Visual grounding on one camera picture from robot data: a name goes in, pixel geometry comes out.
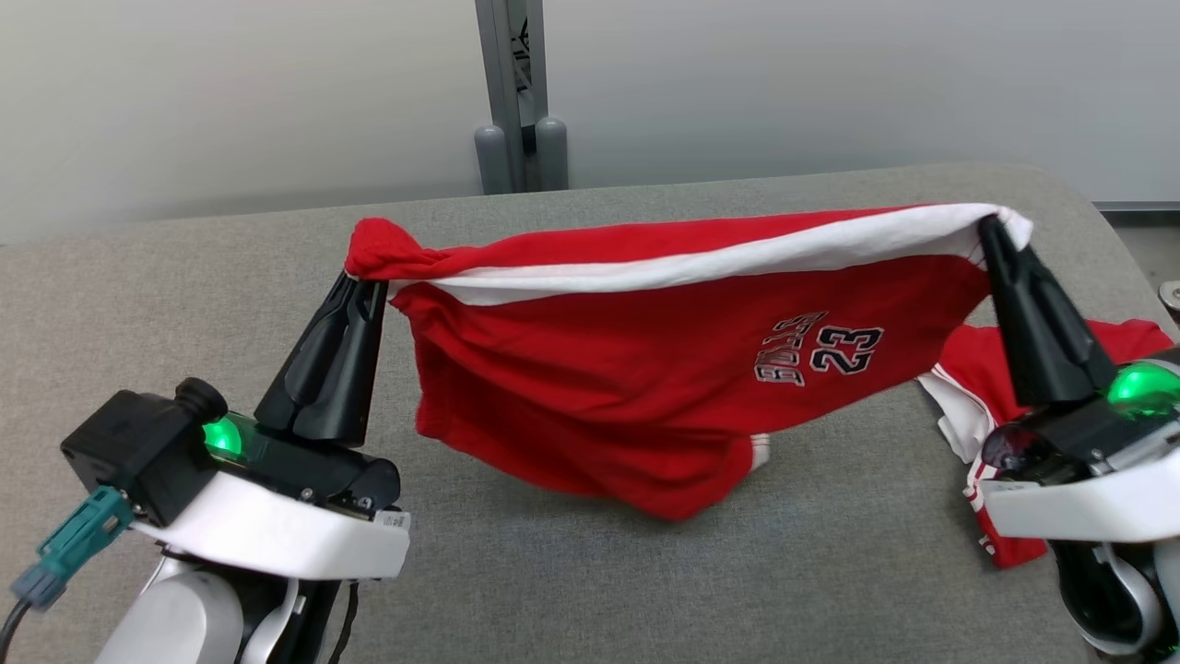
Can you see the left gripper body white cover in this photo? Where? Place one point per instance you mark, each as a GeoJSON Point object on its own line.
{"type": "Point", "coordinates": [295, 526]}

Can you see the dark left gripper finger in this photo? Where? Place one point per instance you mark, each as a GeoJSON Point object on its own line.
{"type": "Point", "coordinates": [350, 387]}
{"type": "Point", "coordinates": [300, 369]}

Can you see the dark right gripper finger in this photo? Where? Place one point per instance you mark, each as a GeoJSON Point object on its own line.
{"type": "Point", "coordinates": [1069, 341]}
{"type": "Point", "coordinates": [1028, 360]}

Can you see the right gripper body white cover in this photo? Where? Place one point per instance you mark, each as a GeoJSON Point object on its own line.
{"type": "Point", "coordinates": [1088, 498]}

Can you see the red and white basketball jersey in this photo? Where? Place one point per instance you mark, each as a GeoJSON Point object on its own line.
{"type": "Point", "coordinates": [968, 364]}

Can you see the red shorts with white stripe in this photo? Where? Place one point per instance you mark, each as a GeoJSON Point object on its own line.
{"type": "Point", "coordinates": [599, 387]}

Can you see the grey round floor disc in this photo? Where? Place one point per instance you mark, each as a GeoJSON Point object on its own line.
{"type": "Point", "coordinates": [1171, 297]}

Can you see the grey metal truss stand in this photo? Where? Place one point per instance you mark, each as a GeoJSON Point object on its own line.
{"type": "Point", "coordinates": [512, 92]}

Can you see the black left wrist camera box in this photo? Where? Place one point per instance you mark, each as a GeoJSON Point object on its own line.
{"type": "Point", "coordinates": [129, 452]}

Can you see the teal left camera connector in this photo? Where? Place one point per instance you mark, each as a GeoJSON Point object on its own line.
{"type": "Point", "coordinates": [78, 539]}

